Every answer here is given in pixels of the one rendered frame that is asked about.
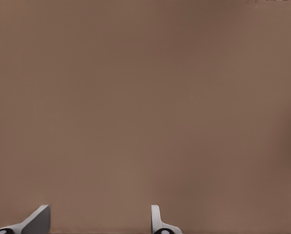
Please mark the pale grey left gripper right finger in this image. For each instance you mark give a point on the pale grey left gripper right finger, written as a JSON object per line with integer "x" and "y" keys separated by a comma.
{"x": 156, "y": 219}

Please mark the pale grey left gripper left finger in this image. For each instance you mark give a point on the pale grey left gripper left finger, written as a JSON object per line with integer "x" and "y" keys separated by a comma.
{"x": 36, "y": 220}

